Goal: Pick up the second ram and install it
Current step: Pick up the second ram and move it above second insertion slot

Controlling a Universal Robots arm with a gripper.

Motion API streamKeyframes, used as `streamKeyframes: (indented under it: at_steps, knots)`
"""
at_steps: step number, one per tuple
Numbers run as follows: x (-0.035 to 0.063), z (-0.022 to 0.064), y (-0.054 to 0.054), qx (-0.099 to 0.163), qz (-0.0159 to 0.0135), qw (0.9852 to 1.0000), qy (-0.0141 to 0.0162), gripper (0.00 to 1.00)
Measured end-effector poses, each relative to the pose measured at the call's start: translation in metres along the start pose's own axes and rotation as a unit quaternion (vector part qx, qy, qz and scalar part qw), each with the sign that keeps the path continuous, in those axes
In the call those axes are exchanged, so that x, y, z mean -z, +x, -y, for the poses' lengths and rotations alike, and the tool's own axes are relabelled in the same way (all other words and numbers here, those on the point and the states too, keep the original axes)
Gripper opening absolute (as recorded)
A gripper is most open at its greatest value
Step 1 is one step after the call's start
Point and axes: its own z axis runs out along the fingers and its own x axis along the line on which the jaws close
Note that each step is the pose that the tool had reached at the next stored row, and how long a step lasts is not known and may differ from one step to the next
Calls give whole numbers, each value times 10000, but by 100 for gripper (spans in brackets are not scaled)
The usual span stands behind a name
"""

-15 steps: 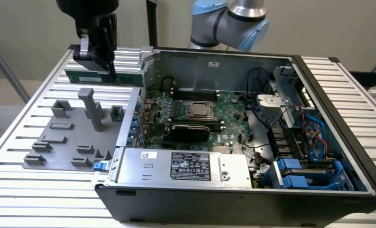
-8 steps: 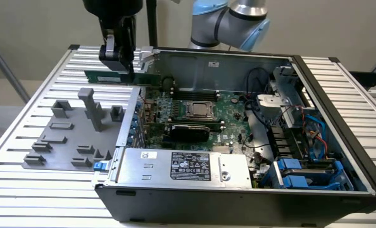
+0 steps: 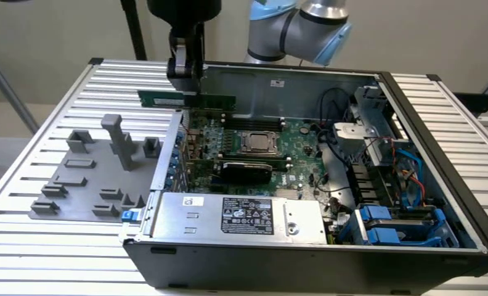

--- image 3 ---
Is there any black graphics card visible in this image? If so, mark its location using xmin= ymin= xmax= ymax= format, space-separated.
xmin=211 ymin=160 xmax=275 ymax=186

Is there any green RAM stick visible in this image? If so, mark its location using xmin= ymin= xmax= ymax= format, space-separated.
xmin=137 ymin=89 xmax=237 ymax=112

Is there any blue flat wire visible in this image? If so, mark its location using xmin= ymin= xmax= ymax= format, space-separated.
xmin=393 ymin=147 xmax=428 ymax=214

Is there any blue case latch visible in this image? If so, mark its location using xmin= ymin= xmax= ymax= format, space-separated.
xmin=119 ymin=208 xmax=142 ymax=224

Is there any silver slanted pole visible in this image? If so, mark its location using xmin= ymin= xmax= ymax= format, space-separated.
xmin=0 ymin=39 xmax=39 ymax=134

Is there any red wire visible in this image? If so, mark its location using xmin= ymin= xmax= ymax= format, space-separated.
xmin=366 ymin=137 xmax=397 ymax=168

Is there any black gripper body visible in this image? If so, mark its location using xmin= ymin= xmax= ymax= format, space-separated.
xmin=146 ymin=0 xmax=222 ymax=32

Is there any CPU in socket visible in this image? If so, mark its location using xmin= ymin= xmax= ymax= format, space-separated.
xmin=235 ymin=130 xmax=281 ymax=155

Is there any green motherboard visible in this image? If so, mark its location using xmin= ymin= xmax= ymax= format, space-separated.
xmin=181 ymin=110 xmax=351 ymax=202

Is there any black bracket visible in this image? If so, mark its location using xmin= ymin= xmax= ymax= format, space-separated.
xmin=452 ymin=91 xmax=488 ymax=113

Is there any black RAM slot bank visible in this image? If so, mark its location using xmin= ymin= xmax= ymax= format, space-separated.
xmin=221 ymin=117 xmax=285 ymax=130
xmin=215 ymin=152 xmax=291 ymax=165

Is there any black open PC case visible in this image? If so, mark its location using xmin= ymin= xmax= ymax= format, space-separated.
xmin=121 ymin=61 xmax=488 ymax=290

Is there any black wire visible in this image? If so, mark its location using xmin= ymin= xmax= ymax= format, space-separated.
xmin=317 ymin=87 xmax=349 ymax=128

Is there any silver drive cage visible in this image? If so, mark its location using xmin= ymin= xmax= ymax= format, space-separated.
xmin=347 ymin=85 xmax=412 ymax=168

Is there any silver chipset heatsink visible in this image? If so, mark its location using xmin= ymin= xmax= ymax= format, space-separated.
xmin=273 ymin=189 xmax=302 ymax=200

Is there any black stand pole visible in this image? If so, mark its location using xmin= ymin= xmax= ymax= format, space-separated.
xmin=118 ymin=0 xmax=147 ymax=61

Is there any silver fan shroud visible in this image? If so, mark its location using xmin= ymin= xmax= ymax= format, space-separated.
xmin=330 ymin=121 xmax=373 ymax=146

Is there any silver power supply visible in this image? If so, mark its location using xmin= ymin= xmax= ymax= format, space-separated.
xmin=149 ymin=192 xmax=327 ymax=245

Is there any blue disk bay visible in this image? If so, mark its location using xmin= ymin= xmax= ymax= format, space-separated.
xmin=337 ymin=203 xmax=461 ymax=249

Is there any grey parts rack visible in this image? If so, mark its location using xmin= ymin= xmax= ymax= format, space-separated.
xmin=29 ymin=113 xmax=165 ymax=223

